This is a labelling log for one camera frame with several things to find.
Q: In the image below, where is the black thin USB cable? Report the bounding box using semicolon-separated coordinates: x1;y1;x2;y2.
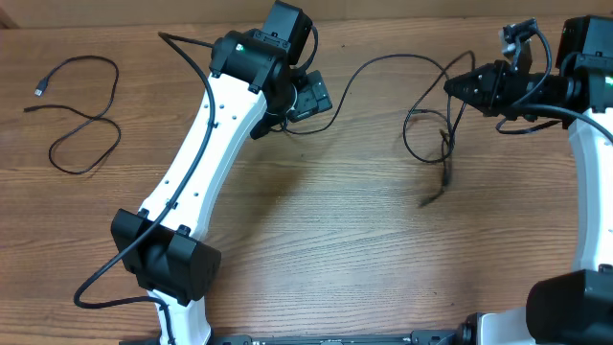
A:
23;55;123;176

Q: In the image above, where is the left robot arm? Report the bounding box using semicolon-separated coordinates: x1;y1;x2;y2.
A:
110;1;332;344

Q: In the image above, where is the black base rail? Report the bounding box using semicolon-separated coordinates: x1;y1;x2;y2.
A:
119;329;547;345

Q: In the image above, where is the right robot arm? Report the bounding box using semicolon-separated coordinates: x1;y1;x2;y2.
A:
444;15;612;344

